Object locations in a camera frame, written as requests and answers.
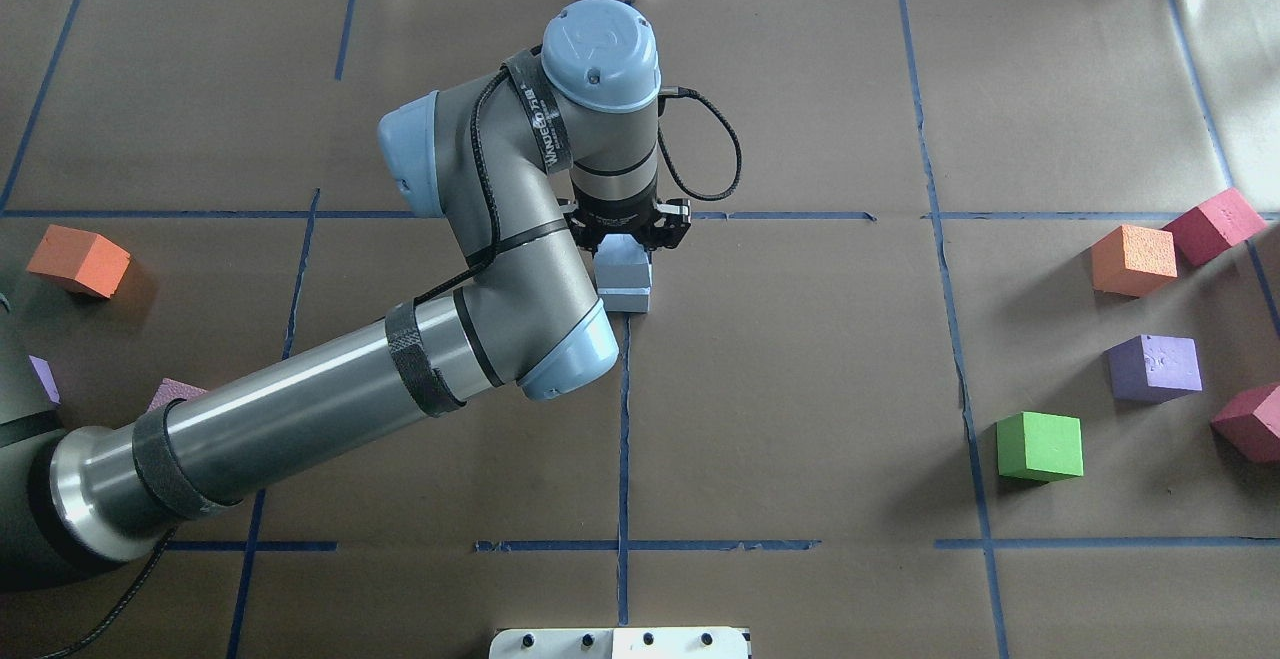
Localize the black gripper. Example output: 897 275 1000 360
562 197 692 253

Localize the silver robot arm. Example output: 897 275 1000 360
1 0 689 592

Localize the green foam block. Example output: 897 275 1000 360
995 412 1085 482

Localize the orange foam block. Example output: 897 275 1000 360
1089 223 1179 298
26 223 132 299

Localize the purple foam block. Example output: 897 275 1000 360
1103 334 1203 404
29 354 61 407

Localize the light pink foam block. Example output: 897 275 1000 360
147 377 207 412

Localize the dark pink foam block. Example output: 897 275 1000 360
1210 384 1279 464
1164 188 1266 267

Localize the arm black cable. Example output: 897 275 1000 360
40 69 742 659

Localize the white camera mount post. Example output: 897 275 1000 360
488 626 753 658

